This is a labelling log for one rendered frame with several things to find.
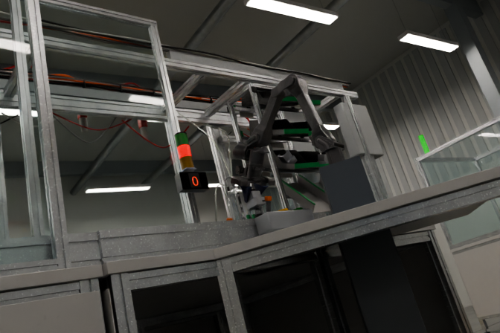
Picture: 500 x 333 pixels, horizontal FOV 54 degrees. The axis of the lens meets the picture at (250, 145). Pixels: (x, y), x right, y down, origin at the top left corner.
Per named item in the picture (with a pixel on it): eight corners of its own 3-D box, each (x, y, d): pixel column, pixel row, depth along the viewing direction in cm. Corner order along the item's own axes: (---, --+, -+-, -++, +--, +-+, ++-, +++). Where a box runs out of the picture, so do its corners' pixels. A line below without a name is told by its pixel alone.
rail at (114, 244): (334, 238, 181) (325, 210, 184) (104, 268, 123) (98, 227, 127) (323, 243, 184) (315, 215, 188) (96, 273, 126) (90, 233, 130)
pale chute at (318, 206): (337, 210, 200) (339, 201, 199) (312, 214, 193) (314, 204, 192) (297, 183, 223) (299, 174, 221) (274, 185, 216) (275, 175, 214)
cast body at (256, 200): (265, 204, 188) (261, 186, 190) (257, 204, 185) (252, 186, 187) (252, 211, 193) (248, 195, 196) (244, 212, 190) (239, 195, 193)
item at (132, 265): (436, 229, 212) (433, 222, 213) (108, 273, 114) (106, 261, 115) (243, 298, 307) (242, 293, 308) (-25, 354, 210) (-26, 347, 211)
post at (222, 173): (261, 288, 309) (212, 96, 357) (250, 290, 303) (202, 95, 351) (257, 289, 312) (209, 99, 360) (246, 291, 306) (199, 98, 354)
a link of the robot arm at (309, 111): (303, 75, 185) (291, 85, 188) (292, 70, 180) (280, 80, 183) (339, 146, 172) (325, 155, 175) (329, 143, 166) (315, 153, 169)
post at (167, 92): (205, 245, 183) (156, 26, 218) (199, 246, 181) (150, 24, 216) (201, 247, 185) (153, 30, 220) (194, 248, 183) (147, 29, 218)
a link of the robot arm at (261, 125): (306, 82, 185) (285, 75, 191) (295, 77, 178) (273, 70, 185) (279, 154, 188) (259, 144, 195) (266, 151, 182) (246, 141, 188)
